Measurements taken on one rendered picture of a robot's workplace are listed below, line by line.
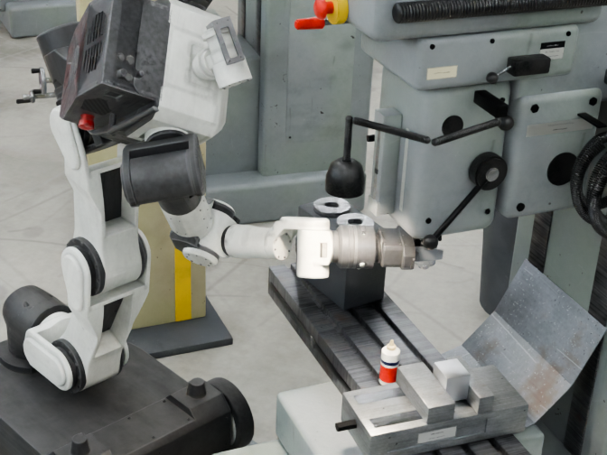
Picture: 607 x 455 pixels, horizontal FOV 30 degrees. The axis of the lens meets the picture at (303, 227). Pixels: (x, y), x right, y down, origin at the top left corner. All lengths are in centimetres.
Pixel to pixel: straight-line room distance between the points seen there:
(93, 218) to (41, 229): 247
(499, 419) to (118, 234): 95
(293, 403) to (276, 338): 173
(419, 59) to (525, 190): 39
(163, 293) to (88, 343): 143
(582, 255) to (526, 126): 45
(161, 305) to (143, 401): 129
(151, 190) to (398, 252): 51
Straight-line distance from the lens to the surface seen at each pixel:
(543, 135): 220
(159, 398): 299
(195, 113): 220
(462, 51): 203
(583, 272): 252
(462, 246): 501
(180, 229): 233
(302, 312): 272
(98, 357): 285
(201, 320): 431
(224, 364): 412
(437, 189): 215
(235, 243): 237
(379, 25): 193
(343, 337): 266
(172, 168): 215
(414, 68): 201
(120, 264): 265
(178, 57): 222
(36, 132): 606
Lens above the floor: 233
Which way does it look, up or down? 28 degrees down
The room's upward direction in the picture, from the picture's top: 3 degrees clockwise
